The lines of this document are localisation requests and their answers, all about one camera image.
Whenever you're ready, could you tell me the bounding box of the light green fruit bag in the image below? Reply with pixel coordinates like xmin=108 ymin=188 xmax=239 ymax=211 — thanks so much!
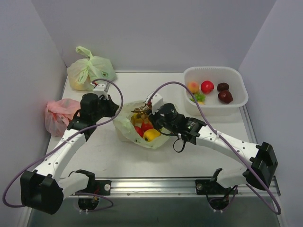
xmin=113 ymin=101 xmax=169 ymax=149

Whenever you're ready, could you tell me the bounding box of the brown longan bunch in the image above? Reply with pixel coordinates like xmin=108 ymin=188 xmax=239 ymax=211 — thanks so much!
xmin=131 ymin=105 xmax=151 ymax=119

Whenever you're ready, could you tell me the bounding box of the green grape bunch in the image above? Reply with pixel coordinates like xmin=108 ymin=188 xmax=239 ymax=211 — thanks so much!
xmin=193 ymin=92 xmax=205 ymax=102

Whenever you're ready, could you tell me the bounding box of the pink knotted plastic bag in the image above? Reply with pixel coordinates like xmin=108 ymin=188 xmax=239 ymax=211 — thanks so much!
xmin=45 ymin=98 xmax=80 ymax=137

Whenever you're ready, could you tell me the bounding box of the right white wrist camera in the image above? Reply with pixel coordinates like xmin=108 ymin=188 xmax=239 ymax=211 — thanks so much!
xmin=145 ymin=93 xmax=163 ymax=114

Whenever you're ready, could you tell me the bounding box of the red apple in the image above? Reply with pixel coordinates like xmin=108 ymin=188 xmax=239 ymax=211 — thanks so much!
xmin=200 ymin=80 xmax=214 ymax=94

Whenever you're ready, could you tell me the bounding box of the dark maroon fruit upper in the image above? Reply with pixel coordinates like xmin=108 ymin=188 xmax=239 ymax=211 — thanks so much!
xmin=217 ymin=82 xmax=230 ymax=92

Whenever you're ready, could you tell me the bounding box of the orange peach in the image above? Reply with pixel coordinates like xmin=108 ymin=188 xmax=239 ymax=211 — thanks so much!
xmin=187 ymin=81 xmax=200 ymax=94

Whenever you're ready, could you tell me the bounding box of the black base bracket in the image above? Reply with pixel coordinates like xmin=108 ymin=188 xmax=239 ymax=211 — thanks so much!
xmin=87 ymin=180 xmax=112 ymax=196
xmin=195 ymin=179 xmax=214 ymax=195

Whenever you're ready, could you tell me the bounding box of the left black base bracket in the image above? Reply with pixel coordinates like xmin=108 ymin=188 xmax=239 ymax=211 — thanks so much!
xmin=87 ymin=180 xmax=112 ymax=196

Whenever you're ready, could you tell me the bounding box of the dark red fruit lower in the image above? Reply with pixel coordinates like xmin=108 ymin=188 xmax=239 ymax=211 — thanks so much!
xmin=218 ymin=90 xmax=233 ymax=104

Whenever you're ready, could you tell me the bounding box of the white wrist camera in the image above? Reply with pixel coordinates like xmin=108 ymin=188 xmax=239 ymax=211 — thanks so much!
xmin=145 ymin=93 xmax=163 ymax=114
xmin=91 ymin=82 xmax=109 ymax=100

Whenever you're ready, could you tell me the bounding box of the red tomato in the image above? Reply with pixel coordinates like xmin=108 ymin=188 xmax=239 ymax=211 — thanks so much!
xmin=134 ymin=126 xmax=144 ymax=138

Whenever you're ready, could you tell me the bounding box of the aluminium mounting rail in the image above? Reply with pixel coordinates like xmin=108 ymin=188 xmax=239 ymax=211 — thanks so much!
xmin=54 ymin=177 xmax=282 ymax=197

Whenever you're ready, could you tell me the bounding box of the yellow bell pepper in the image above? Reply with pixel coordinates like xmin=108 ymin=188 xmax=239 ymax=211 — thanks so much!
xmin=143 ymin=129 xmax=161 ymax=142

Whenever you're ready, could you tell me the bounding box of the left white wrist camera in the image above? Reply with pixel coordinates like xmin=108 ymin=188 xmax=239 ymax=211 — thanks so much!
xmin=91 ymin=82 xmax=109 ymax=100

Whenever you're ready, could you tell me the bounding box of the purple cable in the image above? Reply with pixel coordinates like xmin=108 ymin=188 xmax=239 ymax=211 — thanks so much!
xmin=2 ymin=79 xmax=124 ymax=212
xmin=149 ymin=81 xmax=282 ymax=215

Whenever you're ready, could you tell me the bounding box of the right black base bracket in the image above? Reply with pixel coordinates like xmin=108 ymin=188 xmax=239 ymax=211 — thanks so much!
xmin=195 ymin=179 xmax=214 ymax=195

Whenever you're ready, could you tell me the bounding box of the white plastic basket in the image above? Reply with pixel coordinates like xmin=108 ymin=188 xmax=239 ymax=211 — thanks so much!
xmin=184 ymin=66 xmax=249 ymax=116

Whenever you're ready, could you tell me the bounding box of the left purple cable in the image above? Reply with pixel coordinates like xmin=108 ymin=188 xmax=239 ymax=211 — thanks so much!
xmin=2 ymin=79 xmax=124 ymax=212

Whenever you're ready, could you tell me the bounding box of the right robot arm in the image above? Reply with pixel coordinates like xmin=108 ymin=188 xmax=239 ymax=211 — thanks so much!
xmin=147 ymin=103 xmax=278 ymax=193

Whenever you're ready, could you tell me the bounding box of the green knotted plastic bag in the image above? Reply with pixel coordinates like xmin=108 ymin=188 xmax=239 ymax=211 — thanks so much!
xmin=67 ymin=46 xmax=117 ymax=91

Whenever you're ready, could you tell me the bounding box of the yellow banana bunch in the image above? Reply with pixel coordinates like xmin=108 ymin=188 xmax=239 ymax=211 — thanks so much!
xmin=131 ymin=113 xmax=146 ymax=126

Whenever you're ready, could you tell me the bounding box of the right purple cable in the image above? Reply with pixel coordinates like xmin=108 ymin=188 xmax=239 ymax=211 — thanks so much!
xmin=149 ymin=81 xmax=282 ymax=215

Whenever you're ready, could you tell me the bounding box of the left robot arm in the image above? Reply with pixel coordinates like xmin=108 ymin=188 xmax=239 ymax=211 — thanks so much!
xmin=20 ymin=93 xmax=119 ymax=215

